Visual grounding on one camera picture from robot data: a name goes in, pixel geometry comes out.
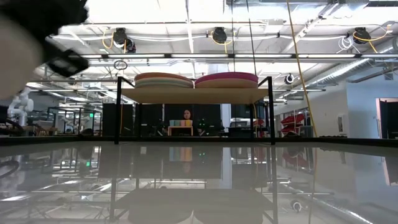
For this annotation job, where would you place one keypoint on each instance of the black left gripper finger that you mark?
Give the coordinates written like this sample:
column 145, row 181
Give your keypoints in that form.
column 68, row 63

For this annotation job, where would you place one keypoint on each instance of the orange plate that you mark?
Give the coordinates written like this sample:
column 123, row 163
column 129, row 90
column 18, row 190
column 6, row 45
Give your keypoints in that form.
column 161, row 76

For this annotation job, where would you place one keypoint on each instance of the pink plate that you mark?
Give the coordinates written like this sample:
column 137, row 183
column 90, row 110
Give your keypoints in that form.
column 227, row 76

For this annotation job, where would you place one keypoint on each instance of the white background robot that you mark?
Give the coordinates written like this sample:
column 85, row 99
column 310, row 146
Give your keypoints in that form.
column 23, row 107

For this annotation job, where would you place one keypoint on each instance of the black partition panels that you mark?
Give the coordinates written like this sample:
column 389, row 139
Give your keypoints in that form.
column 149, row 116

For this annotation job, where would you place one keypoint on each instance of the teal cup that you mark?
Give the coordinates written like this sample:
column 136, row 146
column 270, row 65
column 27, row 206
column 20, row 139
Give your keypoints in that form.
column 172, row 123

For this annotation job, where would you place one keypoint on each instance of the light green cup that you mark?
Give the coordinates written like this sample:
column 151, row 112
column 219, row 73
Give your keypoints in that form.
column 177, row 123

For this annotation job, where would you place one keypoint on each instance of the small wooden table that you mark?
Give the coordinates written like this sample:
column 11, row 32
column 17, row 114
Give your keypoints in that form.
column 180, row 127

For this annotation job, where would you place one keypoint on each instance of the pink cup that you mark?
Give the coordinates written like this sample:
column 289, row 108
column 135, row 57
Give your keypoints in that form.
column 183, row 123

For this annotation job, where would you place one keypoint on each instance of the person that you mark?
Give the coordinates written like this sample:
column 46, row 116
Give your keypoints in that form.
column 187, row 114

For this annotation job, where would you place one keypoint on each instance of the yellow cup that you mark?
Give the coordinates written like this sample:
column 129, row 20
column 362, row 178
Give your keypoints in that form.
column 188, row 123

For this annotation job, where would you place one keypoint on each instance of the red rack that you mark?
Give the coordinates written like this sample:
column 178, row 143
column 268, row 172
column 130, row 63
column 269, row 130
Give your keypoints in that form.
column 293, row 121

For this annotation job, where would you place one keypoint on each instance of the dark doorway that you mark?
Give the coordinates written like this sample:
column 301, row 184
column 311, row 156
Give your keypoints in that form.
column 388, row 118

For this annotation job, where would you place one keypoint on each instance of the black frame workstation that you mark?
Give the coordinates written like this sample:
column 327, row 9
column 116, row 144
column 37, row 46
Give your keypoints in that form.
column 74, row 119

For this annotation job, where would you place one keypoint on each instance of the wooden shelf with black frame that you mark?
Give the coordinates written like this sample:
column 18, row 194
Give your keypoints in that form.
column 192, row 96

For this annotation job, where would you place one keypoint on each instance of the silver ceiling duct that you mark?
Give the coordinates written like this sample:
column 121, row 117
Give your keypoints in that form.
column 342, row 71

